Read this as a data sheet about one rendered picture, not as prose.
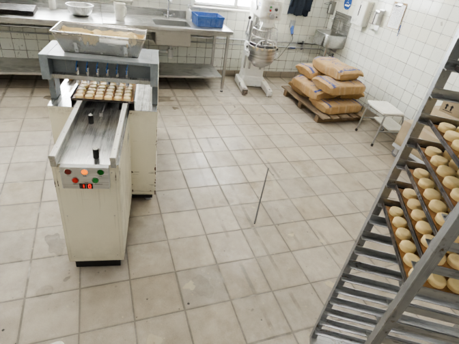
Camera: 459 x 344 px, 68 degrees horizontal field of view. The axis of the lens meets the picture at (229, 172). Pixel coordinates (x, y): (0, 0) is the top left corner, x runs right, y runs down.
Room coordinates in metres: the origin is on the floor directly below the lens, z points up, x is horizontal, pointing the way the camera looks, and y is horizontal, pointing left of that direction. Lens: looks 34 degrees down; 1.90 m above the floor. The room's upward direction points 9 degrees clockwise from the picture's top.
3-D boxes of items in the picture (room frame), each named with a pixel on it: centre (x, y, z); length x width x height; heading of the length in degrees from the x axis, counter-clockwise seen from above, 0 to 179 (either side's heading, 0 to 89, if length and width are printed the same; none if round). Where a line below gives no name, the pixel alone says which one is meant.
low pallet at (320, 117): (5.02, -1.23, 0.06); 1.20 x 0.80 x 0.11; 26
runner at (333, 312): (1.05, -0.91, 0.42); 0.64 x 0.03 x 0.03; 84
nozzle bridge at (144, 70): (2.26, 0.96, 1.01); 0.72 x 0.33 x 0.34; 104
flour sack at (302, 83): (4.93, -1.03, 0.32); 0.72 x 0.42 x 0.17; 28
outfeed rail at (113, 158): (2.40, 0.85, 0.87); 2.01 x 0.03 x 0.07; 14
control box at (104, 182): (1.41, 0.75, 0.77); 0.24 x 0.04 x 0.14; 104
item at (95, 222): (1.77, 0.84, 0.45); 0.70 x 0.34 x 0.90; 14
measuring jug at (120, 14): (4.58, 1.70, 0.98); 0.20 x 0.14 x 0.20; 64
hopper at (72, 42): (2.26, 0.96, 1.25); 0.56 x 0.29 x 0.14; 104
